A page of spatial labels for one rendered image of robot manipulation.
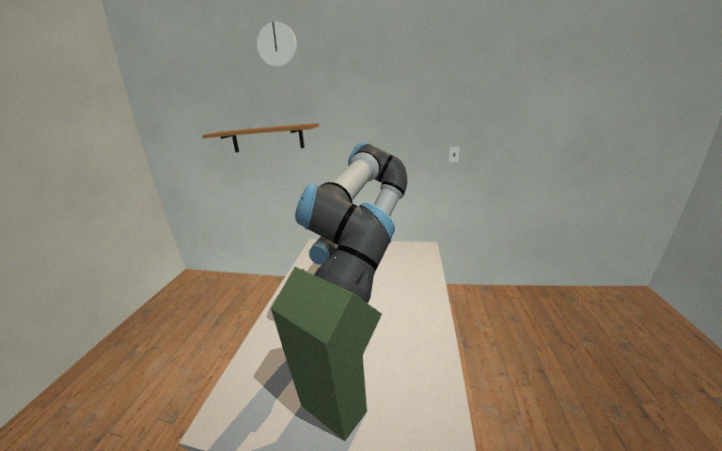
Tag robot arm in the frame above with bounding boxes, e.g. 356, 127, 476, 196
295, 142, 407, 303

